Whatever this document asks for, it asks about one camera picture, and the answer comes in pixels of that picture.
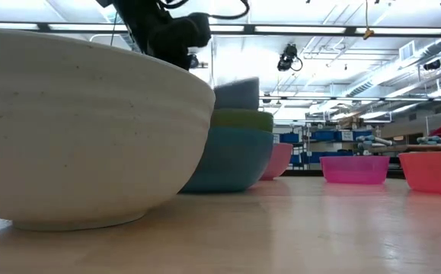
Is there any large green bowl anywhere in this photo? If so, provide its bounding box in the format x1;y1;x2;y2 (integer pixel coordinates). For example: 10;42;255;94
209;108;275;133

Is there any white bowl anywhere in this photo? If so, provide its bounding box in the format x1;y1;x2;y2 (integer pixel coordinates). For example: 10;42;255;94
0;27;217;232

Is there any pink bowl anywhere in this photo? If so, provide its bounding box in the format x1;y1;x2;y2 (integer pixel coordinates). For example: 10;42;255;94
259;142;294;182

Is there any small red-orange translucent bowl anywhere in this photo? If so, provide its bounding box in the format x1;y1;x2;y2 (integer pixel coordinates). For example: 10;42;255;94
398;151;441;197

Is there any shelf with blue bins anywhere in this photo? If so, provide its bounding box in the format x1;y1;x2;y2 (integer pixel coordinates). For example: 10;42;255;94
272;128;374;170

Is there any large light blue bowl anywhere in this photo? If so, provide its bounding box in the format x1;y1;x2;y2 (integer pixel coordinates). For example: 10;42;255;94
179;126;275;194

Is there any small magenta translucent bowl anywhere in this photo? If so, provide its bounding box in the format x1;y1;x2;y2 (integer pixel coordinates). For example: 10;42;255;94
319;155;391;186

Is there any ceiling air vent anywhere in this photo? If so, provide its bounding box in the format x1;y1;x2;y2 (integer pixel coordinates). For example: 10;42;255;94
398;40;416;62

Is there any wooden workbench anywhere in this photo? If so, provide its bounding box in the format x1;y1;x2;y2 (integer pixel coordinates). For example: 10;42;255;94
356;134;441;155

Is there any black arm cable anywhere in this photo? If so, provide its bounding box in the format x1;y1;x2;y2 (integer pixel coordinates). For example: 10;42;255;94
158;0;251;21

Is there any black aluminium frame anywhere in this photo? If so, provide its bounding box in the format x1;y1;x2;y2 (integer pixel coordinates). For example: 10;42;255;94
0;21;441;39

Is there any black overhead camera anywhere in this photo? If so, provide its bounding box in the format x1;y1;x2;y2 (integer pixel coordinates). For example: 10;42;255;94
276;43;304;73

